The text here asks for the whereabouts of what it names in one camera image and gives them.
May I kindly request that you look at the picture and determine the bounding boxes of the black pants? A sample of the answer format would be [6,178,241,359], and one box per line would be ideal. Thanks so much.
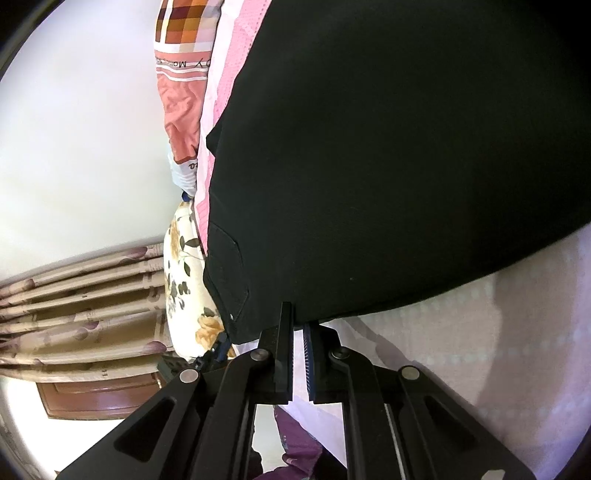
[204,1,590,343]

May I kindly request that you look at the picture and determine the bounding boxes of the floral cream pillow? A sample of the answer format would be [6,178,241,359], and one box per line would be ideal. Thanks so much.
[163,201,224,360]

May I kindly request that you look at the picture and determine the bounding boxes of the purple cloth below bed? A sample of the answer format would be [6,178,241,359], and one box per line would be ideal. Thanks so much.
[253,406,324,480]

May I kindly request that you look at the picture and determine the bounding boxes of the beige floral curtain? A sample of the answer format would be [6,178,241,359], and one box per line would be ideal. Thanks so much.
[1,243,172,383]

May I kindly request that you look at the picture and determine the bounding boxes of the pink striped bed sheet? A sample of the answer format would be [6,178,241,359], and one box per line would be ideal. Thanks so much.
[211,1,590,479]

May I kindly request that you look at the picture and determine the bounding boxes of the orange plaid folded quilt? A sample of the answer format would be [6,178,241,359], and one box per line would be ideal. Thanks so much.
[154,0,223,198]

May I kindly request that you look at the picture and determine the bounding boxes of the brown wooden bed frame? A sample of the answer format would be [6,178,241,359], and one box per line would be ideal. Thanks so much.
[37,373,165,421]

